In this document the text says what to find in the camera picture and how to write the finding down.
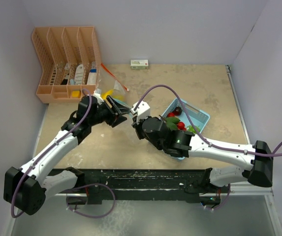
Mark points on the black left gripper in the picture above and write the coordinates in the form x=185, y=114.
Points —
x=117, y=120

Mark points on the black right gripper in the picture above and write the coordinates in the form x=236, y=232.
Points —
x=138, y=127

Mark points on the clear blue-zipper bag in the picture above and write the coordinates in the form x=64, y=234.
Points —
x=124, y=104

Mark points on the yellow banana bunch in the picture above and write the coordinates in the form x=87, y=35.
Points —
x=108, y=93

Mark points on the clear orange-zipper bag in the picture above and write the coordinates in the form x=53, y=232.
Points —
x=107, y=81

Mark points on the light blue plastic basket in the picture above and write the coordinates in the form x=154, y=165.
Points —
x=198, y=117

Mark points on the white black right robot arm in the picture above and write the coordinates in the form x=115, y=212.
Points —
x=251, y=163

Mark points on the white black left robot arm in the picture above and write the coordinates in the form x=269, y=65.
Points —
x=27, y=187

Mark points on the green grape bunch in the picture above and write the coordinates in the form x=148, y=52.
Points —
x=192, y=129

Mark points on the white blue boxed item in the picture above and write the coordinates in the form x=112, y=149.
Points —
x=92, y=77

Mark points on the yellow grey eraser block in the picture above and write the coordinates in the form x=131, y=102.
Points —
x=76, y=94

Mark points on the green white small box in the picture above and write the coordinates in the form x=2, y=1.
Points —
x=139, y=64

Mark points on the white striped card pack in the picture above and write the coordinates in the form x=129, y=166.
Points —
x=79, y=73

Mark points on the black grey scraper tool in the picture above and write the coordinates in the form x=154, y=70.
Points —
x=65, y=74

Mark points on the peach desk organizer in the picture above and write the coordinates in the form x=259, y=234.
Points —
x=55, y=46

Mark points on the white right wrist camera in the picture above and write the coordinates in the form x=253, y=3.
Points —
x=140, y=111

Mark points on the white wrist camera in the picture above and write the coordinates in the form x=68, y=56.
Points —
x=97, y=95
x=140, y=111

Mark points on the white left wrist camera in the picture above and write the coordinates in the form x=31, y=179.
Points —
x=97, y=95

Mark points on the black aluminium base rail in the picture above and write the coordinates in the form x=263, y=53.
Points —
x=207, y=187

